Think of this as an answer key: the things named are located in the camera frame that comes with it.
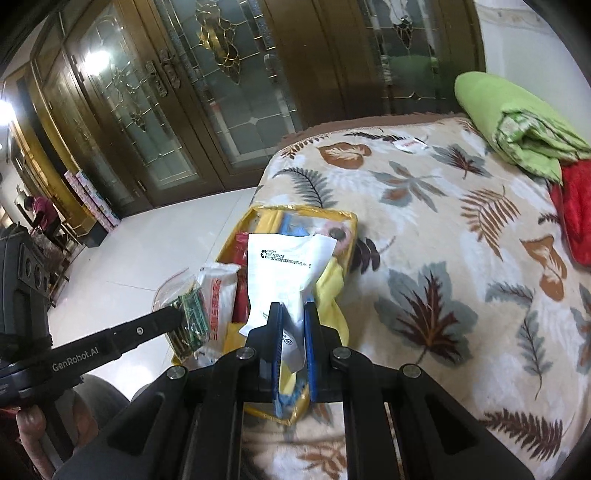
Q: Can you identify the red quilted jacket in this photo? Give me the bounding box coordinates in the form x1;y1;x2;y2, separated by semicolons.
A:
549;159;591;266

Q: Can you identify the clear bag of green items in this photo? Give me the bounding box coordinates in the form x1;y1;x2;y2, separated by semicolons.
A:
154;272;208;365

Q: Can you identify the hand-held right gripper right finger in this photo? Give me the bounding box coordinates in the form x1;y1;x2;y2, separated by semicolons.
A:
304;301;536;480

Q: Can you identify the white plastic bag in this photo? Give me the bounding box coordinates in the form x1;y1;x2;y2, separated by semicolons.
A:
238;233;337;374

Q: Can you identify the small white red-print packet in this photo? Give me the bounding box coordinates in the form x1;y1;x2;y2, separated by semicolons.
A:
392;137;430;153

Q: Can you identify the person's grey clothing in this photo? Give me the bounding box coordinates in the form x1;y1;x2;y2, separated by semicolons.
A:
71;374;134;416

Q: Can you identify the yellow storage bag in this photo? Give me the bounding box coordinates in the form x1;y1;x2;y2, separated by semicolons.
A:
171;205;360;423

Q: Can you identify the blue cloth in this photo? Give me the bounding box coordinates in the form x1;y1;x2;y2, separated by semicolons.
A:
284;220;319;238

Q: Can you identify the stack of white pink boxes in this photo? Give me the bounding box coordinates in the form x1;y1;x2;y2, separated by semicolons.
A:
65;168;121;232

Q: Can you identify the white packet with red print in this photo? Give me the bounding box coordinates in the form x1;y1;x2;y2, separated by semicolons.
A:
196;262;242;365

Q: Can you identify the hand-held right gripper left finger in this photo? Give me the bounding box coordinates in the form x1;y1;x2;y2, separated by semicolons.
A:
60;302;283;480

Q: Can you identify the wooden glass door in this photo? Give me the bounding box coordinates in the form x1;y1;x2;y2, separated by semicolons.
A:
28;28;153;217
318;0;485;130
115;0;319;195

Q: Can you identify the pink fluffy round pad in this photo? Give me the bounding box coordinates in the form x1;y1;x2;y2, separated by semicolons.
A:
318;222;354;259

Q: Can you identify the leaf-print blanket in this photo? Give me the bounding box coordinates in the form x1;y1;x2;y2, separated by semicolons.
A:
240;113;591;480

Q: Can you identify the person's left hand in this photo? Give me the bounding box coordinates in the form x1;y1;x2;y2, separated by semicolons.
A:
14;405;54;478

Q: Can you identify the dark wooden chair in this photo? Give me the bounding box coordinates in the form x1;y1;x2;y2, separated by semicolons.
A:
28;222;88;287

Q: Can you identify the green folded quilt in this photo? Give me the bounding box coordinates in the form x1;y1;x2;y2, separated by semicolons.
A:
455;71;591;185

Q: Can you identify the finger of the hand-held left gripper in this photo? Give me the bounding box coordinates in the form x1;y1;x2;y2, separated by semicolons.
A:
99;305;185;356

